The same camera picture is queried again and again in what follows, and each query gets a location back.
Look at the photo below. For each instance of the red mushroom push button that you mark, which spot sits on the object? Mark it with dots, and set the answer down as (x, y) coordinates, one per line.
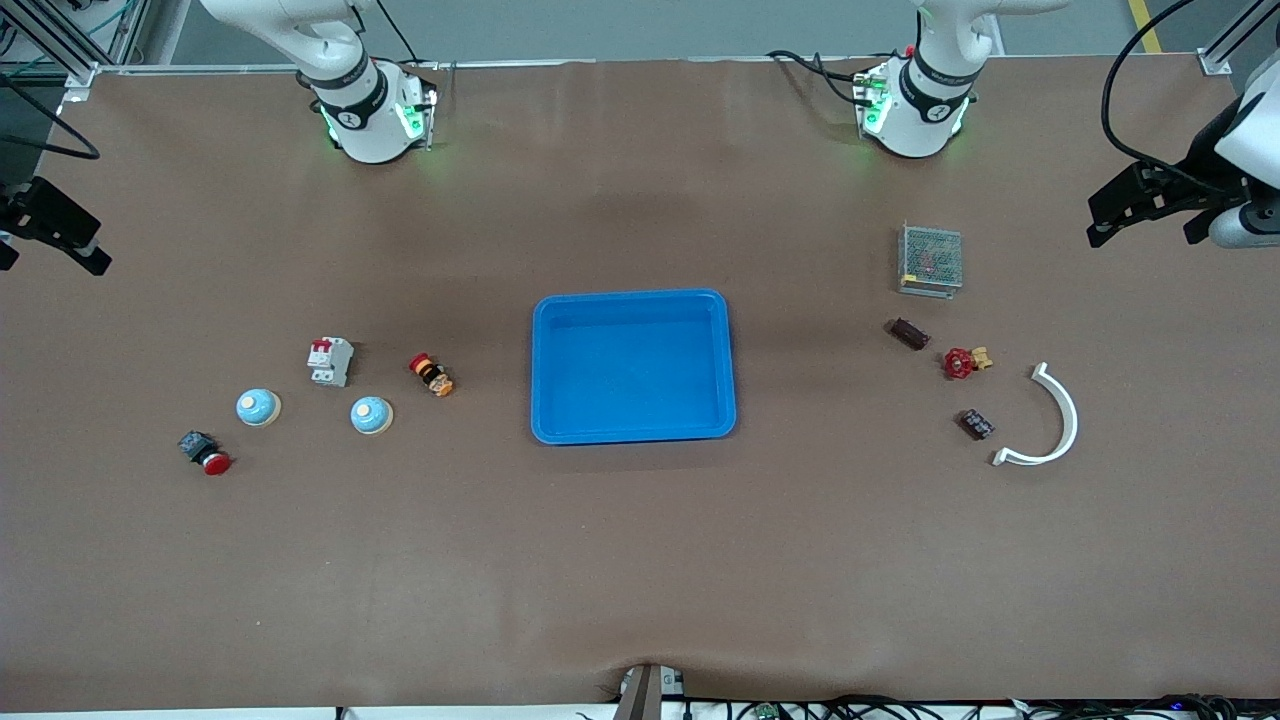
(212, 460)

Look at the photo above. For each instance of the aluminium frame post with bracket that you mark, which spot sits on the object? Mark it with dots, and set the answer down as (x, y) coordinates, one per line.
(1225, 45)
(82, 78)

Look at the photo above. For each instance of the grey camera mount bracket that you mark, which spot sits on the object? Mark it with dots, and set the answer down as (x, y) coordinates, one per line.
(645, 695)

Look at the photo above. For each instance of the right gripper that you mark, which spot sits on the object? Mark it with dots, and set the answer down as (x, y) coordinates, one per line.
(40, 208)

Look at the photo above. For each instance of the black relay block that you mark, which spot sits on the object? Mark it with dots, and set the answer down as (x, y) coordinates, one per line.
(908, 334)
(977, 425)

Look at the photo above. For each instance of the yellow emergency stop switch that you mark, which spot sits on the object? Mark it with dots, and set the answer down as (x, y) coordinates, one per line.
(432, 375)

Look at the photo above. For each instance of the blue plastic tray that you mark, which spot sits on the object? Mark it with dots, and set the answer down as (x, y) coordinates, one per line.
(640, 370)

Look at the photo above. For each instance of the red handwheel brass valve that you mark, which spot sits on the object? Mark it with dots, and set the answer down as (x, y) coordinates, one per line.
(958, 363)

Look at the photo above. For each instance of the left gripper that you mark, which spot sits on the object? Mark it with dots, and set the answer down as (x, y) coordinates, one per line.
(1203, 150)

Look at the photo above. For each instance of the metal mesh power supply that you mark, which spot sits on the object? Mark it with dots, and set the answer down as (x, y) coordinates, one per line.
(930, 258)

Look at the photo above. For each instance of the white curved plastic piece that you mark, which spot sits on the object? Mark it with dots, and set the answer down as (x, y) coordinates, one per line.
(1068, 415)

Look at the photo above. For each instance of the white circuit breaker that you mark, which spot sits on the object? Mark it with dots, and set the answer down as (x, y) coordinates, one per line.
(330, 362)

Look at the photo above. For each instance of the light blue call bell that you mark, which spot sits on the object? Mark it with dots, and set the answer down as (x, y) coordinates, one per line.
(258, 408)
(371, 416)

